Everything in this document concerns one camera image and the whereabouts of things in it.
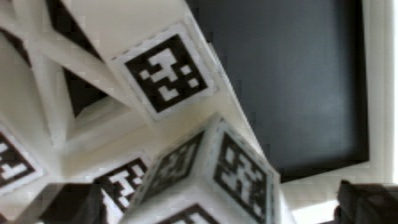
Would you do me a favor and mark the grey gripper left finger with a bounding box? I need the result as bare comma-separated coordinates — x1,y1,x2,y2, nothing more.
39,183,104,224

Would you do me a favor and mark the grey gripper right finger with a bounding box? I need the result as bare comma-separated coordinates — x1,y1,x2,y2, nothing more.
334,180,398,224

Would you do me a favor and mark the white tagged cube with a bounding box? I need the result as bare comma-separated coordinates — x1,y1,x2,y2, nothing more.
119,116,280,224

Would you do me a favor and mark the white chair back part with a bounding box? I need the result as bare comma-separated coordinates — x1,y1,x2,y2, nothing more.
0,0,261,224

